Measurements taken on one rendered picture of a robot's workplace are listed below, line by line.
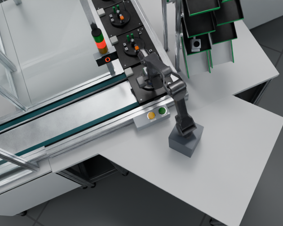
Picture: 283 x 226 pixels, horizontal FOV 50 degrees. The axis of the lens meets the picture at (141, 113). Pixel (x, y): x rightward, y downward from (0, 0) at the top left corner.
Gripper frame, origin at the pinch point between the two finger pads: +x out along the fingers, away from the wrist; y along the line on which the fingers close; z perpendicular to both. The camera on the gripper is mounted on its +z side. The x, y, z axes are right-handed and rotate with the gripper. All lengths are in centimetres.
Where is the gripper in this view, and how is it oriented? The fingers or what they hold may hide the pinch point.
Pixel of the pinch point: (153, 80)
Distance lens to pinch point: 167.5
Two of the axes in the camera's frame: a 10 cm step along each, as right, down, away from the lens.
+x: 1.0, 3.6, 9.3
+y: 9.2, -3.9, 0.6
